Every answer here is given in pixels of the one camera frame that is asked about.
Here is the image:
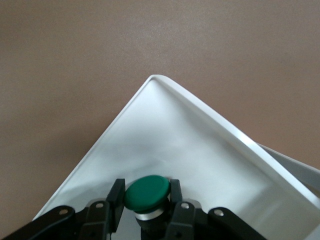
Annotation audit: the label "green push button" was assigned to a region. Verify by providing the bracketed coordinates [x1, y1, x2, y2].
[124, 174, 176, 240]

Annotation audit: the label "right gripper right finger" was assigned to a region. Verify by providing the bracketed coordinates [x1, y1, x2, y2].
[166, 178, 268, 240]

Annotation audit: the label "white plastic drawer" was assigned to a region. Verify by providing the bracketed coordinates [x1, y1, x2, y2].
[31, 73, 320, 240]

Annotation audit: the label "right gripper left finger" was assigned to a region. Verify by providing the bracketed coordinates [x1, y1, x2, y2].
[0, 178, 126, 240]

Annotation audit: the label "white drawer cabinet housing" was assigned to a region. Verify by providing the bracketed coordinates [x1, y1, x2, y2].
[257, 143, 320, 200]

